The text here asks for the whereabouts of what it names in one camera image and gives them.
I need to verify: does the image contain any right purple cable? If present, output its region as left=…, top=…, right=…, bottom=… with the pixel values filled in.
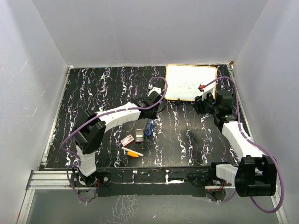
left=200, top=76, right=285, bottom=214

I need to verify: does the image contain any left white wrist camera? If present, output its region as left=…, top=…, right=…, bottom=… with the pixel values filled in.
left=147, top=84, right=161, bottom=96

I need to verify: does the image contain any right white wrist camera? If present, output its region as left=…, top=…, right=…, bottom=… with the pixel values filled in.
left=198, top=82, right=215, bottom=100

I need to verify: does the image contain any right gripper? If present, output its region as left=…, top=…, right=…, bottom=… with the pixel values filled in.
left=192, top=91, right=219, bottom=116

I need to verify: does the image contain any purple cable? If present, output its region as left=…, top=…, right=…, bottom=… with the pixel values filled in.
left=60, top=77, right=169, bottom=205
left=200, top=76, right=285, bottom=214

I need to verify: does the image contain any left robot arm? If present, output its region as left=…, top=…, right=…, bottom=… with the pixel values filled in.
left=72, top=91, right=164, bottom=186

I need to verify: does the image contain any red white staple box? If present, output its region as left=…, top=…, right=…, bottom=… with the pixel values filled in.
left=121, top=135, right=135, bottom=147

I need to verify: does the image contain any staple tray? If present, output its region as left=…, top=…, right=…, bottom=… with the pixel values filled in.
left=135, top=128, right=144, bottom=143

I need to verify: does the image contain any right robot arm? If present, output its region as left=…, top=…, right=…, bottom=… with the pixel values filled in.
left=193, top=91, right=277, bottom=197

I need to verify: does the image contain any small whiteboard orange frame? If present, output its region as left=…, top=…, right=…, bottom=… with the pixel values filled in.
left=165, top=64, right=218, bottom=102

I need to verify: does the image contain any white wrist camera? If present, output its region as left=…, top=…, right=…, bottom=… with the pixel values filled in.
left=198, top=82, right=215, bottom=100
left=147, top=84, right=161, bottom=96

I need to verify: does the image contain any white marker pen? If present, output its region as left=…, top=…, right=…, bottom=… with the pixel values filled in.
left=122, top=147, right=144, bottom=157

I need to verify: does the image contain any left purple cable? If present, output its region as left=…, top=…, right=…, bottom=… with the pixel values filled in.
left=60, top=77, right=169, bottom=205

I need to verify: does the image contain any yellow marker cap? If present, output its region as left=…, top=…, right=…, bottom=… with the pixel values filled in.
left=127, top=151, right=139, bottom=158

